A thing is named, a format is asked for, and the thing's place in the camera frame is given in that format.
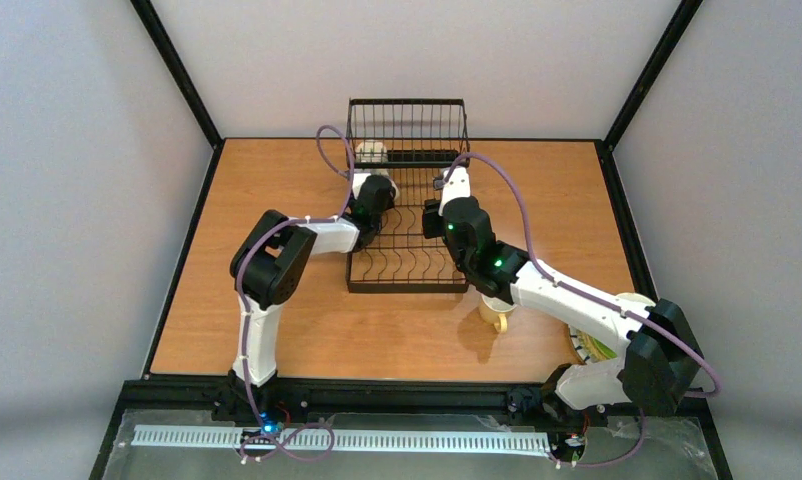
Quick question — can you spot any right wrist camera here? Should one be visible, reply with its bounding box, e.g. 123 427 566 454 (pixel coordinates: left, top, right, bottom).
433 166 471 215

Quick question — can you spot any white slotted cable duct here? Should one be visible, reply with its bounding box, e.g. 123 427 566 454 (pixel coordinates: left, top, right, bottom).
130 425 550 457

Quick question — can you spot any black wire dish rack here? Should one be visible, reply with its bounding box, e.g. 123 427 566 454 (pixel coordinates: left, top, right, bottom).
346 98 470 294

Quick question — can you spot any green striped plate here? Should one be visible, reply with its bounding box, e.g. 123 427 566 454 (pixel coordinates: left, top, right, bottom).
568 326 618 364

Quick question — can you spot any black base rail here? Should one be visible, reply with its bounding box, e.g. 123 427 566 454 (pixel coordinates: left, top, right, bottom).
119 374 710 425

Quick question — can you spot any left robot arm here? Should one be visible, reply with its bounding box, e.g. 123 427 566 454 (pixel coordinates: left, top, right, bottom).
230 171 397 387

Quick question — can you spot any white floral mug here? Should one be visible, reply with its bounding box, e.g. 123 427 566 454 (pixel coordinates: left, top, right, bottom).
354 139 390 177

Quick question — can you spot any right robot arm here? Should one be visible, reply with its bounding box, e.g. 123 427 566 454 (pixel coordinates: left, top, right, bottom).
422 196 704 416

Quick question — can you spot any yellow mug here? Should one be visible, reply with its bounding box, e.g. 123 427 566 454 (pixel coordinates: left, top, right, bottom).
477 294 516 334

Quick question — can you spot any black enclosure frame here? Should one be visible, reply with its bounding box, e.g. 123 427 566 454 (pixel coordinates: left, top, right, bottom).
90 0 701 479

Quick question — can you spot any white bowl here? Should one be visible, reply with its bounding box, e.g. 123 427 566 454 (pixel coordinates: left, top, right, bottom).
616 292 656 308

